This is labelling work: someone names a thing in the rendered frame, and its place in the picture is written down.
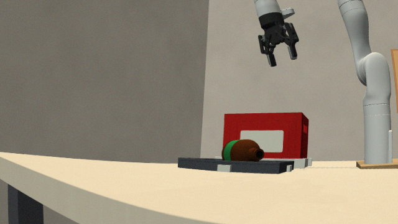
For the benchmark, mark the brown bottle with green label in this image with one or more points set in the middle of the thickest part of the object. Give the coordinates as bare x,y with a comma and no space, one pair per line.
242,150

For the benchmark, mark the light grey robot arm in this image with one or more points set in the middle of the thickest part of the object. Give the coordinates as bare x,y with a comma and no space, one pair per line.
372,70

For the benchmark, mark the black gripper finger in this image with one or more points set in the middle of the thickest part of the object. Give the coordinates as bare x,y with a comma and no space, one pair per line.
291,39
266,43

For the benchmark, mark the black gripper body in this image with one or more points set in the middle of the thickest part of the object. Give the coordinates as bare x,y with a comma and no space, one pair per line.
273,21

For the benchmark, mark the red crate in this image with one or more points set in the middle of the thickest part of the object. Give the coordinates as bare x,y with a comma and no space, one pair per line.
279,135

